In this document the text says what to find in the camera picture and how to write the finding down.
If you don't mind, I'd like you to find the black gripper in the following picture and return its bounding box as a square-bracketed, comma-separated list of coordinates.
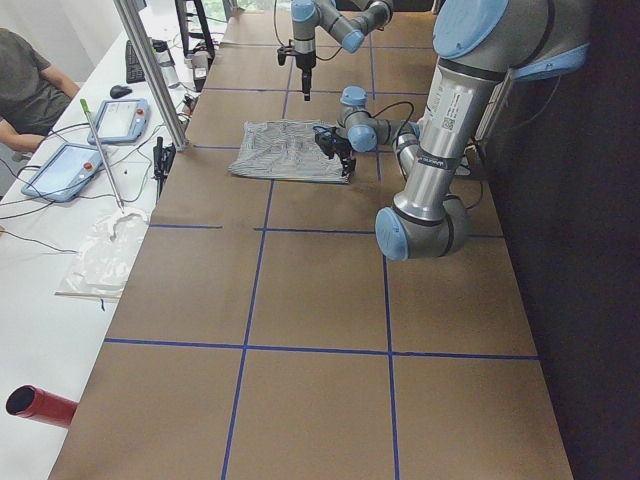
[277, 43, 316, 102]
[313, 125, 356, 179]

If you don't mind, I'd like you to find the navy white striped polo shirt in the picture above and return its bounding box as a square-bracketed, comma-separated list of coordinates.
[228, 120, 350, 183]

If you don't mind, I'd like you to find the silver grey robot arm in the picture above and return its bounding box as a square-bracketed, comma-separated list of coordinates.
[277, 0, 394, 101]
[314, 1, 593, 261]

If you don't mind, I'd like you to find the black clamp bar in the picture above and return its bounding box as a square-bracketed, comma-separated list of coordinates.
[153, 136, 176, 201]

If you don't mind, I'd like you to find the black keyboard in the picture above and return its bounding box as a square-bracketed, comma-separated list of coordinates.
[125, 40, 145, 84]

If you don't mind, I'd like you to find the far blue teach pendant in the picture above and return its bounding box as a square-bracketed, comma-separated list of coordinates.
[91, 99, 149, 145]

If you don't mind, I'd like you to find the blue teach pendant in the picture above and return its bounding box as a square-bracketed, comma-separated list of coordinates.
[21, 143, 102, 203]
[91, 99, 149, 145]

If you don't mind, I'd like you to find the black computer mouse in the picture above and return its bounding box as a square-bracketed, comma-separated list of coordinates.
[109, 85, 132, 99]

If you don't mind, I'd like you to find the metal rod green tip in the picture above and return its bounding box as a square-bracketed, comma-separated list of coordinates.
[79, 98, 125, 212]

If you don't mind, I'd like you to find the near blue teach pendant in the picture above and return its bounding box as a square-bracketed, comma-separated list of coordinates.
[21, 143, 102, 203]

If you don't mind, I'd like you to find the clear plastic bag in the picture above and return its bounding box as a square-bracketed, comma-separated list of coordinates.
[55, 215, 148, 301]

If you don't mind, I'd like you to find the seated person grey shirt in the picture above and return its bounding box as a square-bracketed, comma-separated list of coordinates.
[1, 28, 80, 153]

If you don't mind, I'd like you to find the red cylinder tube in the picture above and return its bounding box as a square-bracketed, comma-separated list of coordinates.
[5, 385, 78, 428]

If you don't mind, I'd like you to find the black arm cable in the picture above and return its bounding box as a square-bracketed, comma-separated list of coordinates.
[372, 101, 431, 181]
[272, 0, 346, 64]

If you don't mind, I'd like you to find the grey aluminium frame post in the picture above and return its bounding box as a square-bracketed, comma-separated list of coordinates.
[114, 0, 188, 151]

